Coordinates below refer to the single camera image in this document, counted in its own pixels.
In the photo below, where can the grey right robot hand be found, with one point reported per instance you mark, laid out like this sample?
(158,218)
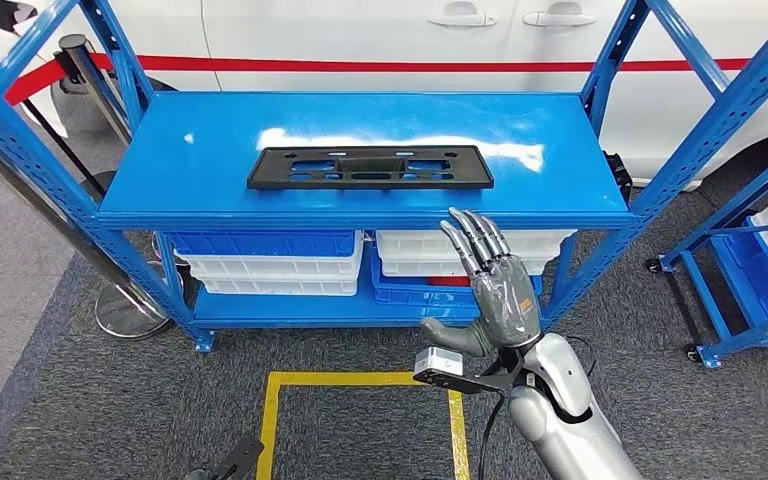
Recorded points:
(503,298)

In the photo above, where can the black plastic plate bracket part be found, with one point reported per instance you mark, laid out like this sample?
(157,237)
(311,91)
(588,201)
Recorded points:
(265,175)

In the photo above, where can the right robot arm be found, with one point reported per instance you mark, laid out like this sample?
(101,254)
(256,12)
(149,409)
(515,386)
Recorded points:
(556,411)

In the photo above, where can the blue metal shelf rack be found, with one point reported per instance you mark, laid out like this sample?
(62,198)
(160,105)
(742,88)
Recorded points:
(732,210)
(192,152)

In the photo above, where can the red flat item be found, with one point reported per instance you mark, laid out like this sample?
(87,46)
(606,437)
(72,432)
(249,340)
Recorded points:
(447,281)

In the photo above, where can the blue plastic crate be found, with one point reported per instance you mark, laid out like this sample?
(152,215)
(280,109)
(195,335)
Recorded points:
(748,278)
(410,295)
(258,244)

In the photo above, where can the small black device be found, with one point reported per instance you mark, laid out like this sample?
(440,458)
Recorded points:
(619,175)

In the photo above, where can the red barrier belt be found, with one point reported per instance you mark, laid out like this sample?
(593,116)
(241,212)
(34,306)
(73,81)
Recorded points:
(357,65)
(26,83)

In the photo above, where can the white car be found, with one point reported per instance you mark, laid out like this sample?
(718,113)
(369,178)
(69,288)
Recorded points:
(357,33)

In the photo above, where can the thin black rod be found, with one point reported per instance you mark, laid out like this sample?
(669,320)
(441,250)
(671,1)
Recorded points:
(33,109)

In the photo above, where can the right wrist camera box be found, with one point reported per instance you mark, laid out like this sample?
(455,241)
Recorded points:
(438,364)

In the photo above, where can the chrome stanchion post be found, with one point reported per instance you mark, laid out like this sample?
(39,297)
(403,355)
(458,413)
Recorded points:
(135,318)

